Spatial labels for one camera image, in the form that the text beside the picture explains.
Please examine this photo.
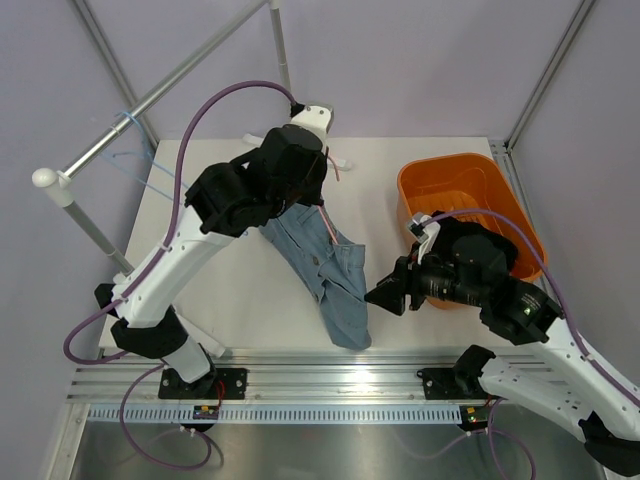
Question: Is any orange plastic basket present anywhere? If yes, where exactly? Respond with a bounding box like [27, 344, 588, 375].
[396, 152, 550, 311]

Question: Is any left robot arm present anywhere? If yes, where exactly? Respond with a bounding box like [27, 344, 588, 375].
[94, 122, 328, 398]

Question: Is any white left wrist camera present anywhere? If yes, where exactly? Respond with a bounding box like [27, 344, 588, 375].
[290, 104, 334, 142]

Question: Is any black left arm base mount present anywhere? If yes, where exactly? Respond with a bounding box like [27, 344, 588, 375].
[158, 367, 249, 400]

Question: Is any black skirt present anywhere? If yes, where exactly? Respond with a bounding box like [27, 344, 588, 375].
[433, 218, 518, 272]

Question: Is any white garment rack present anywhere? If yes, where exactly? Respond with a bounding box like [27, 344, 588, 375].
[31, 0, 355, 359]

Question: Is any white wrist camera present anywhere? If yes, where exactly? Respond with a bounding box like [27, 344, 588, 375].
[290, 104, 334, 142]
[406, 212, 440, 265]

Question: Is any blue wire hanger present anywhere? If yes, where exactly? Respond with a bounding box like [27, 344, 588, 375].
[100, 111, 175, 201]

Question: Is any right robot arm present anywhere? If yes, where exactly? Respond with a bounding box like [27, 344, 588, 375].
[365, 212, 639, 477]

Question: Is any white slotted cable duct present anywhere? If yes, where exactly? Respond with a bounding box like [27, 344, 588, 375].
[87, 404, 463, 425]

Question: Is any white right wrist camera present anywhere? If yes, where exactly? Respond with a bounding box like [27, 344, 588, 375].
[406, 212, 440, 265]

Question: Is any pink wire hanger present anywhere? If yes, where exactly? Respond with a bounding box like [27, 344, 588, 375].
[318, 149, 341, 245]

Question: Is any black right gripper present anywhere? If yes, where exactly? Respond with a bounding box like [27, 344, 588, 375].
[365, 240, 487, 315]

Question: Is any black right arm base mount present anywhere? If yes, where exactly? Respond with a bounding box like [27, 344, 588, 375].
[416, 368, 490, 400]

